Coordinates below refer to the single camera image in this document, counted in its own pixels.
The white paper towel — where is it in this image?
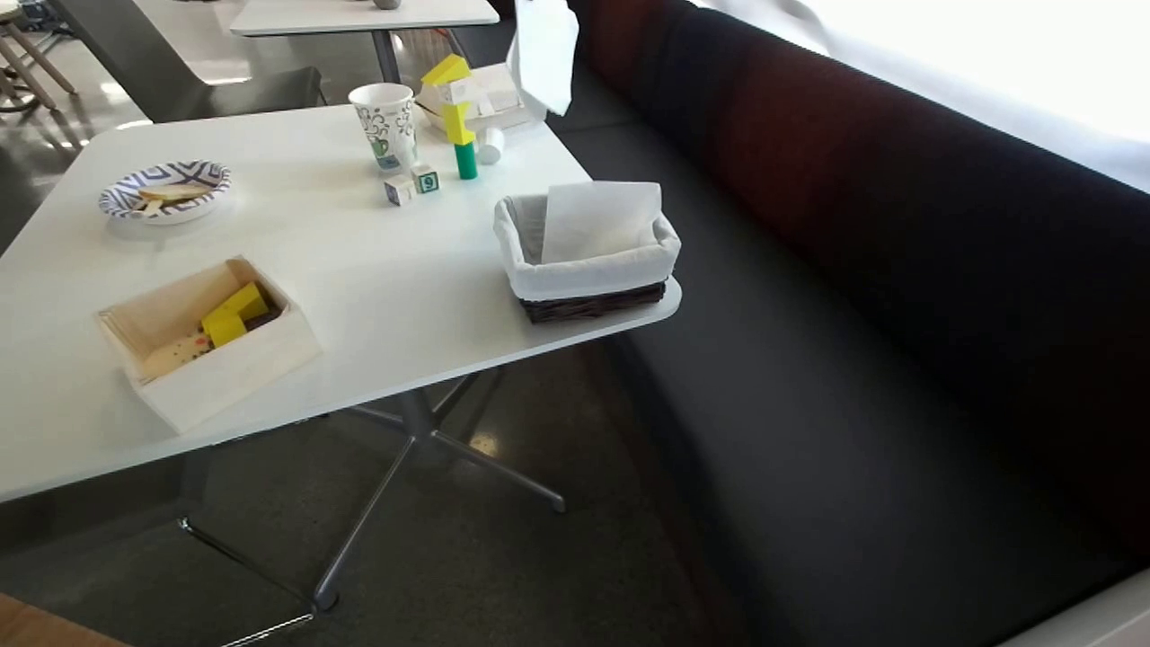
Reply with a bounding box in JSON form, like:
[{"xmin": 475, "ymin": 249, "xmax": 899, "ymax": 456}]
[{"xmin": 506, "ymin": 0, "xmax": 581, "ymax": 119}]

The dark basket with white liner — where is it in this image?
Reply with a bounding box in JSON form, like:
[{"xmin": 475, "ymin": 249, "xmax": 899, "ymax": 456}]
[{"xmin": 490, "ymin": 190, "xmax": 685, "ymax": 326}]

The upright yellow block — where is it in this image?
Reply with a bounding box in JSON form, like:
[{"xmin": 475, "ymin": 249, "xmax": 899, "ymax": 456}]
[{"xmin": 439, "ymin": 96, "xmax": 479, "ymax": 146}]

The clear plastic bag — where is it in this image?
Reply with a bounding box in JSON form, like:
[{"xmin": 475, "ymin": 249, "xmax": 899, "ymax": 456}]
[{"xmin": 412, "ymin": 62, "xmax": 547, "ymax": 132}]

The patterned white paper cup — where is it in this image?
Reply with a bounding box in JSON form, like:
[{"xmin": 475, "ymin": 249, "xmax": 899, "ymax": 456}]
[{"xmin": 345, "ymin": 79, "xmax": 421, "ymax": 177}]

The metal table base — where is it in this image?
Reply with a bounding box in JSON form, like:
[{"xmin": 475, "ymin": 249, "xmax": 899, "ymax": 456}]
[{"xmin": 177, "ymin": 367, "xmax": 576, "ymax": 647}]

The tilted yellow block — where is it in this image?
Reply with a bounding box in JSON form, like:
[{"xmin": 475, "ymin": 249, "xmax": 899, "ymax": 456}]
[{"xmin": 415, "ymin": 51, "xmax": 475, "ymax": 95}]

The dark upholstered bench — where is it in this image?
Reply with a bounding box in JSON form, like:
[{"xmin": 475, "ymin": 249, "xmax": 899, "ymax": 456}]
[{"xmin": 451, "ymin": 0, "xmax": 1150, "ymax": 647}]

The yellow block in box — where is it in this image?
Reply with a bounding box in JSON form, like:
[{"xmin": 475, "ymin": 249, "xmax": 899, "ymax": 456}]
[{"xmin": 198, "ymin": 280, "xmax": 273, "ymax": 351}]

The light wooden box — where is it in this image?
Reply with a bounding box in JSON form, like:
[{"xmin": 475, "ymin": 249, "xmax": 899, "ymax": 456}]
[{"xmin": 94, "ymin": 252, "xmax": 325, "ymax": 437}]

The white background table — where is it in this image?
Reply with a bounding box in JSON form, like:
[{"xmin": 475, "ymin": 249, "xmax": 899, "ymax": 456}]
[{"xmin": 226, "ymin": 0, "xmax": 503, "ymax": 86}]

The blue patterned paper plate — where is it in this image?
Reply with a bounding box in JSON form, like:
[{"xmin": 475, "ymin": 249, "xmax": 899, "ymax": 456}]
[{"xmin": 95, "ymin": 158, "xmax": 234, "ymax": 229}]

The dark background chair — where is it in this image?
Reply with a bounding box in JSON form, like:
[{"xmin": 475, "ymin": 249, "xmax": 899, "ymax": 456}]
[{"xmin": 51, "ymin": 0, "xmax": 330, "ymax": 125}]

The metal stool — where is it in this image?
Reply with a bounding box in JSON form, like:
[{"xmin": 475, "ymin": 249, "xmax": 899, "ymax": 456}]
[{"xmin": 0, "ymin": 0, "xmax": 94, "ymax": 155}]

